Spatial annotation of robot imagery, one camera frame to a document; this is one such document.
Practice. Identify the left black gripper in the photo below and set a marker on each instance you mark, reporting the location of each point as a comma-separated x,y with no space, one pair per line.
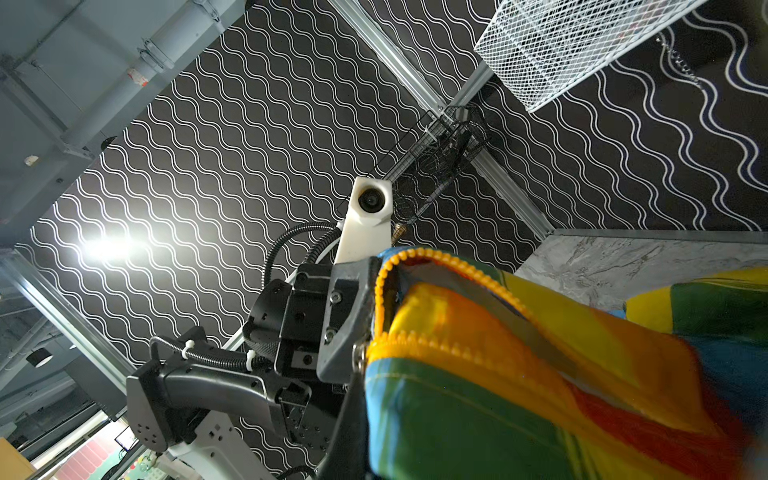
310,347

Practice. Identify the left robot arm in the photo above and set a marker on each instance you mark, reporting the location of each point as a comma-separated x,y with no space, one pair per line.
182,402

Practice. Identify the white wire mesh basket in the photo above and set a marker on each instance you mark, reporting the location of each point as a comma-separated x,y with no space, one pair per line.
541,49

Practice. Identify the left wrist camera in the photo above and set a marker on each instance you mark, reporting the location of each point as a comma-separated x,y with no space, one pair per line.
367,227

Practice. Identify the small brass object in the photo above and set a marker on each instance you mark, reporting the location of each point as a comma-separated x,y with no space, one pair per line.
398,232

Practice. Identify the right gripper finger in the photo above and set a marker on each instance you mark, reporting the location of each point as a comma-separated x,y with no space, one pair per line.
347,457

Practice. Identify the black wire basket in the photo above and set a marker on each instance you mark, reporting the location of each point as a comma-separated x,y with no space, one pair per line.
429,157

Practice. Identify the rainbow striped jacket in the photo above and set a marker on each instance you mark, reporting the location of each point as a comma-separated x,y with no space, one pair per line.
475,373

